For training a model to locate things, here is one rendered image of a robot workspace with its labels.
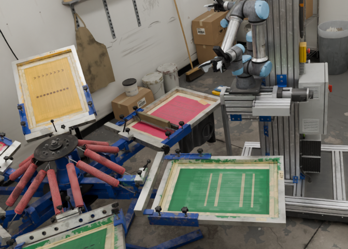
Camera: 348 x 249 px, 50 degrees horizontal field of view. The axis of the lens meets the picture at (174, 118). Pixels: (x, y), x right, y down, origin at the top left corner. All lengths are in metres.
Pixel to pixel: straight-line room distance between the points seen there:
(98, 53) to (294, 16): 2.93
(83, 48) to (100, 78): 0.48
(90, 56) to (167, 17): 1.51
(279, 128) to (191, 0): 3.55
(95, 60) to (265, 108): 2.83
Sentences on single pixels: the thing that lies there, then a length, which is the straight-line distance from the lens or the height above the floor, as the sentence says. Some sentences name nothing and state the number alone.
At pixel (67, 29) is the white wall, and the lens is 4.83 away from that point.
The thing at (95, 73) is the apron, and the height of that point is 0.76.
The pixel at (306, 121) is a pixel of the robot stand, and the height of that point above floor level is 0.89.
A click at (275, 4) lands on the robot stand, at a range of 2.77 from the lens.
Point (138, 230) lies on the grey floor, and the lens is 3.63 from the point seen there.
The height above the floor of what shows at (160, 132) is 0.95.
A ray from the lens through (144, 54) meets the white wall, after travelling 5.63.
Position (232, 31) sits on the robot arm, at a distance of 2.59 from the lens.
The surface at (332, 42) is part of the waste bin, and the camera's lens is 5.56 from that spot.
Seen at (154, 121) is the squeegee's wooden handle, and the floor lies 1.03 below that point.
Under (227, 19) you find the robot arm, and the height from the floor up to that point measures 1.59.
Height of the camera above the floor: 2.58
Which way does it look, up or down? 31 degrees down
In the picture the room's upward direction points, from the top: 12 degrees counter-clockwise
